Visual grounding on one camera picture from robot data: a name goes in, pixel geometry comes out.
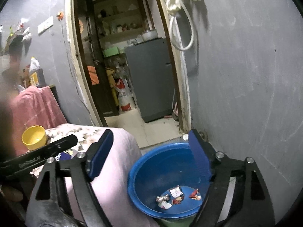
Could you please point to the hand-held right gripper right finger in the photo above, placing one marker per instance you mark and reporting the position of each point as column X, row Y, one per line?
column 200, row 156

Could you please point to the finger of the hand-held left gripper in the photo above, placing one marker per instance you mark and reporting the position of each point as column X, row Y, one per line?
column 56, row 147

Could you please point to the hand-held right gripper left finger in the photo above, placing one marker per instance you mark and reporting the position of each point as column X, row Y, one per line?
column 100, row 155

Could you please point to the blue white snack wrapper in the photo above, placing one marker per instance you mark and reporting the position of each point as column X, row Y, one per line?
column 63, row 157

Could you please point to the red snack wrapper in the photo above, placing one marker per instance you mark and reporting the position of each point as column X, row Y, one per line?
column 194, row 194
column 178, row 199

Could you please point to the blue plastic bucket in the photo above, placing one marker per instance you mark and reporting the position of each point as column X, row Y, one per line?
column 161, row 170

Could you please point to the silver foil wrapper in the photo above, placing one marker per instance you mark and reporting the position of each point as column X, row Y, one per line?
column 162, row 198

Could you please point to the small white wrapper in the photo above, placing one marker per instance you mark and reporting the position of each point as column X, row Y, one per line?
column 165, row 205

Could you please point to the person's left hand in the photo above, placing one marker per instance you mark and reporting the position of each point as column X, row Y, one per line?
column 11, row 194

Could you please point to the yellow bowl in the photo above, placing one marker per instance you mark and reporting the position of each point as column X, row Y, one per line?
column 34, row 138

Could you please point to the pink floral blanket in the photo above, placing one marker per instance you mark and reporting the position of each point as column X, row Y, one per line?
column 118, row 194

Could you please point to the pink plaid cloth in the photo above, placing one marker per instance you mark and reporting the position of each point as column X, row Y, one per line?
column 35, row 108

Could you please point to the pink floor item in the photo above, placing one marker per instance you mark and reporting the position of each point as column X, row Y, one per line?
column 175, row 108

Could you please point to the white red rice sack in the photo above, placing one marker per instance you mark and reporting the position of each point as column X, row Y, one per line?
column 124, row 97

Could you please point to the yellow bag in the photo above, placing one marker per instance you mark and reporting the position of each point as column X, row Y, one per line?
column 112, row 87

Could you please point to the cooking oil jug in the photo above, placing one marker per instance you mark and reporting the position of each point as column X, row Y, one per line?
column 36, row 73

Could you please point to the orange sauce bottle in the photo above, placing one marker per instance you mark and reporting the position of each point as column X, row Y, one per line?
column 26, row 76

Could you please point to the orange door sticker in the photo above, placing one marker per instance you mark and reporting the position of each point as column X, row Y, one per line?
column 92, row 75

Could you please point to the grey refrigerator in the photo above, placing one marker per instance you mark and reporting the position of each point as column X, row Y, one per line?
column 151, row 80

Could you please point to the dark wooden door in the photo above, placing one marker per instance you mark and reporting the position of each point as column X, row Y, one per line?
column 94, row 52

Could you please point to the green box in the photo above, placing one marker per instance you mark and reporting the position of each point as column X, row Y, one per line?
column 111, row 52

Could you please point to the crumpled white plastic bag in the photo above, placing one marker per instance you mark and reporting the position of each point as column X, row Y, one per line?
column 26, row 34

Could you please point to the small white pot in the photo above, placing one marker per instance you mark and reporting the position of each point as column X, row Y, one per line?
column 149, row 35

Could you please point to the wooden shelf unit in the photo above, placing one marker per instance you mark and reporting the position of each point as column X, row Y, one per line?
column 118, row 19

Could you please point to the wooden door frame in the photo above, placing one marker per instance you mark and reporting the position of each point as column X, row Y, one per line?
column 71, row 52

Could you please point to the white switch panel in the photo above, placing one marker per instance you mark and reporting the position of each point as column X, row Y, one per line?
column 45, row 24

